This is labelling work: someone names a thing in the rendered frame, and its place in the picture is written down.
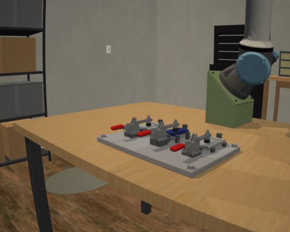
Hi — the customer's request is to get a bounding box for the red-handled toggle clamp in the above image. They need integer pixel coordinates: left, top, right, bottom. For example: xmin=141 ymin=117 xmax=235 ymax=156
xmin=170 ymin=129 xmax=211 ymax=158

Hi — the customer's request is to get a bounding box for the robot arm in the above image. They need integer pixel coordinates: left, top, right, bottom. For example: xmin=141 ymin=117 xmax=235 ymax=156
xmin=219 ymin=0 xmax=279 ymax=100

